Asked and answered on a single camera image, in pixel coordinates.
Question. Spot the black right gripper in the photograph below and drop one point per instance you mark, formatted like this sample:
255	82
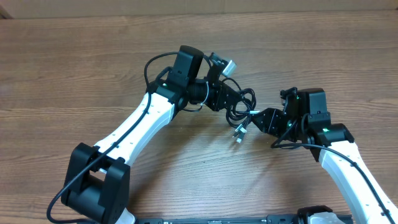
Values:
271	117

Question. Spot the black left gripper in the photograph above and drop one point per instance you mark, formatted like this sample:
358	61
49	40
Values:
219	101

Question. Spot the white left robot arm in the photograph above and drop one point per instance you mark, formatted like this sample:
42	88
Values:
97	180

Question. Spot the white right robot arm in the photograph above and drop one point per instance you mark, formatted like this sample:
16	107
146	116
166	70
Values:
305	122

